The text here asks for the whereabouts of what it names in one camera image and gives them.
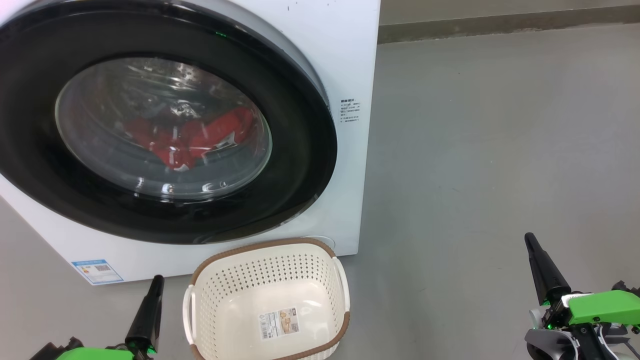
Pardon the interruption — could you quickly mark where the blue energy label sticker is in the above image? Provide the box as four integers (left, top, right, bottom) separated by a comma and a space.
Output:
71, 258, 125, 286

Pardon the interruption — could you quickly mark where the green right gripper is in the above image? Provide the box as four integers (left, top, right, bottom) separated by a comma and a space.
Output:
524, 232, 640, 360

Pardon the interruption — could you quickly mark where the cream perforated basket brown rim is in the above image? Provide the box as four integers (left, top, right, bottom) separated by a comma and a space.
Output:
182, 237, 351, 360

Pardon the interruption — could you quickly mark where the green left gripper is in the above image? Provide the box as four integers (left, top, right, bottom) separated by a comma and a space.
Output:
55, 274, 165, 360

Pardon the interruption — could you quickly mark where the white product label sticker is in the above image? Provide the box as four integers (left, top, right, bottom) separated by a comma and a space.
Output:
257, 307, 300, 341

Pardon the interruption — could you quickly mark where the black round glass washer door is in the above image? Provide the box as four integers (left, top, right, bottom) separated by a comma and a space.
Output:
0, 0, 339, 246

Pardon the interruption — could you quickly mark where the white front-load washing machine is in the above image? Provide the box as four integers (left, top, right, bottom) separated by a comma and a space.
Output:
0, 0, 382, 286

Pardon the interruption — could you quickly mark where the red garment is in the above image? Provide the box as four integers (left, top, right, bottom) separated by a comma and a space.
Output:
122, 106, 256, 172

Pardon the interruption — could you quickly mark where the grey wall baseboard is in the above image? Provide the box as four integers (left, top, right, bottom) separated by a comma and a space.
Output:
377, 5, 640, 45

